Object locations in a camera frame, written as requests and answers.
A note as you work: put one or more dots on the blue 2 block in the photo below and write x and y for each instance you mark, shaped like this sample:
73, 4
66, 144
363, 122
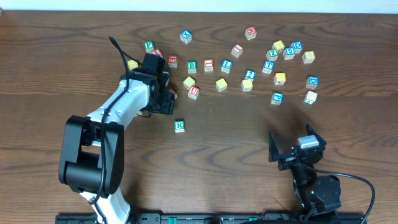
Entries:
250, 75

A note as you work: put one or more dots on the blue T block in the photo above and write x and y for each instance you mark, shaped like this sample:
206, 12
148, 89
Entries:
268, 67

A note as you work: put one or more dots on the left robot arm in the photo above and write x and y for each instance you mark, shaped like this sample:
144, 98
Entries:
92, 157

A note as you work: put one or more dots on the yellow block top right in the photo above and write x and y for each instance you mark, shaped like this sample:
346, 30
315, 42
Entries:
278, 46

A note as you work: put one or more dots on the blue D block upper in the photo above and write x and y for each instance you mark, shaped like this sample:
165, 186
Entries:
297, 46

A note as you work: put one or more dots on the blue L block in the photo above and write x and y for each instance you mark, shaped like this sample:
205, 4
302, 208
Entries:
226, 66

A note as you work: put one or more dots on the blue 5 block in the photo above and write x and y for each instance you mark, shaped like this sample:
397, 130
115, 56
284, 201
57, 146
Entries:
288, 53

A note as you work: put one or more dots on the red e block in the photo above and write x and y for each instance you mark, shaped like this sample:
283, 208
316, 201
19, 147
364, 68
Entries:
251, 33
173, 61

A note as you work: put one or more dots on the blue d block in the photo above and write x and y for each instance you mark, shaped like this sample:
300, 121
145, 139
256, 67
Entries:
312, 82
297, 46

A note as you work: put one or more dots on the yellow block far left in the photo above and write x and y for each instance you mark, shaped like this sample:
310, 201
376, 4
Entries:
132, 64

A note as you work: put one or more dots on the blue D block right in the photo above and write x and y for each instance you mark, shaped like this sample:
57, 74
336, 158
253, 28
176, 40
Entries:
312, 82

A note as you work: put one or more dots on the red X block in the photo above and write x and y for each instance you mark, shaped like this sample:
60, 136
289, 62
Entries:
157, 52

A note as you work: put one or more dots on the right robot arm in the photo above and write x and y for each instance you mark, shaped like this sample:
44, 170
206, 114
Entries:
319, 195

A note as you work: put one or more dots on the blue block lower right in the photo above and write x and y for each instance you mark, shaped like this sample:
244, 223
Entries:
277, 98

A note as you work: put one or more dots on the red A block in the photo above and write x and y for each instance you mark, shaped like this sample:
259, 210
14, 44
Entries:
173, 92

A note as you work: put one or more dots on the red U block centre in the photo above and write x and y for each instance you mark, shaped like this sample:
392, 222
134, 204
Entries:
193, 92

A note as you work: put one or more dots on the green R block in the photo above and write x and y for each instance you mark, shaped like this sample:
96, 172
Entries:
179, 126

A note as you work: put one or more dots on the red i block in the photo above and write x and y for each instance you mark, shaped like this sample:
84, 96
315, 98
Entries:
237, 50
208, 65

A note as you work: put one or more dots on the red E block left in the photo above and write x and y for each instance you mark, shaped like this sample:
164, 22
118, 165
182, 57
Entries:
173, 61

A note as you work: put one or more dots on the green B block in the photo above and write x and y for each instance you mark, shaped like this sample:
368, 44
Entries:
192, 66

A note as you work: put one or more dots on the yellow 8 block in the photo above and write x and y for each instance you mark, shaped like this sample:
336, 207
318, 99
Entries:
308, 57

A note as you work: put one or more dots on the white green Z block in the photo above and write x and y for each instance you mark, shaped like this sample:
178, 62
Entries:
310, 97

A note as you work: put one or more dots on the red E block top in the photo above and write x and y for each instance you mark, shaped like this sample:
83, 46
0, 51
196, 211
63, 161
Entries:
251, 33

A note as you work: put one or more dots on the green F block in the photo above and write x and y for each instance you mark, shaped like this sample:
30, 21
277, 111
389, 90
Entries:
149, 46

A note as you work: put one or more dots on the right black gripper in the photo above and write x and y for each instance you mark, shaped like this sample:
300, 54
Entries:
292, 156

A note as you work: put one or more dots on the red I block centre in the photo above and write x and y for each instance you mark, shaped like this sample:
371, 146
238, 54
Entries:
208, 65

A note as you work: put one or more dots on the blue X block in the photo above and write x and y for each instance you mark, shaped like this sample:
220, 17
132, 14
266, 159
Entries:
186, 36

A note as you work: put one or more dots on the yellow block centre left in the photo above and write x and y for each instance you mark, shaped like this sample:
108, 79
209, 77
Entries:
189, 82

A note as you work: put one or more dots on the yellow block below 2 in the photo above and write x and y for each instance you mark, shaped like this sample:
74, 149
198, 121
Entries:
246, 85

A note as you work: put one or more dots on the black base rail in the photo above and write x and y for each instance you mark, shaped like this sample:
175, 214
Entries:
268, 217

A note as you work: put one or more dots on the red I block upper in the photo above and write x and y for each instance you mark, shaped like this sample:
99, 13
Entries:
237, 50

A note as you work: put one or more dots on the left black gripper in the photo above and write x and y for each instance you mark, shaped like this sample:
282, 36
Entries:
168, 104

